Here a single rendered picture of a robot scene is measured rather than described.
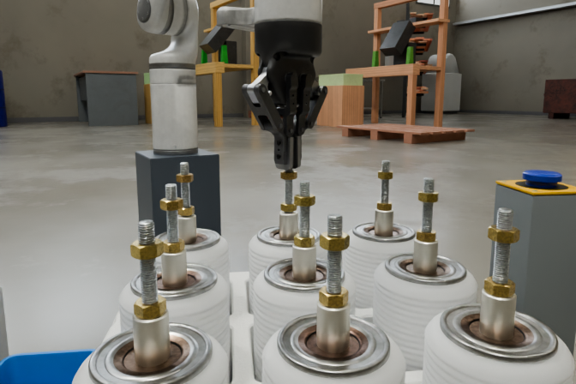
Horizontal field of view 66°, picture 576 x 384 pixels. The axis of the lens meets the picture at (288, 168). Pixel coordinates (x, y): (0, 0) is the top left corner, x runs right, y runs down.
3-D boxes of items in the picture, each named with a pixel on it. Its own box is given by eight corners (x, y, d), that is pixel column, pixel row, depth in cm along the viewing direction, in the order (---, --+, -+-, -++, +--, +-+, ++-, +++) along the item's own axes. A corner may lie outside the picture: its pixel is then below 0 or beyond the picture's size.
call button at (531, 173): (513, 186, 53) (515, 169, 53) (544, 185, 54) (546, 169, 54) (536, 193, 50) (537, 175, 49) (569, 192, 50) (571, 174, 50)
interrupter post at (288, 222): (281, 235, 55) (281, 208, 54) (301, 237, 54) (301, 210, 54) (276, 241, 52) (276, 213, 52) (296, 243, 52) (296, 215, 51)
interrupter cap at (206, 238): (165, 232, 56) (165, 227, 56) (225, 233, 55) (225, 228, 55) (143, 254, 48) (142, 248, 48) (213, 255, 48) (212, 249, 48)
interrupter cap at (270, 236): (267, 227, 58) (267, 222, 58) (326, 232, 56) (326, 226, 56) (248, 246, 51) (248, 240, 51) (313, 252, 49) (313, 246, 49)
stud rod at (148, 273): (163, 335, 28) (158, 220, 27) (149, 342, 28) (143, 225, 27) (153, 330, 29) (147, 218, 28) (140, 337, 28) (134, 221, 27)
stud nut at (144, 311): (171, 312, 28) (171, 299, 28) (148, 322, 27) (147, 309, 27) (153, 303, 29) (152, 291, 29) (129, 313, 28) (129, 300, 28)
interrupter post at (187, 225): (180, 239, 53) (178, 213, 53) (200, 240, 53) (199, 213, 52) (174, 246, 51) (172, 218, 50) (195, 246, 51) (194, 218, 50)
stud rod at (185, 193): (183, 229, 51) (181, 163, 50) (181, 226, 52) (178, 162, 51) (192, 227, 51) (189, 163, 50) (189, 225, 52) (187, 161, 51)
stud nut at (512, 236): (483, 236, 31) (483, 224, 31) (504, 234, 32) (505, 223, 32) (501, 244, 29) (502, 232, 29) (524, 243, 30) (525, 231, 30)
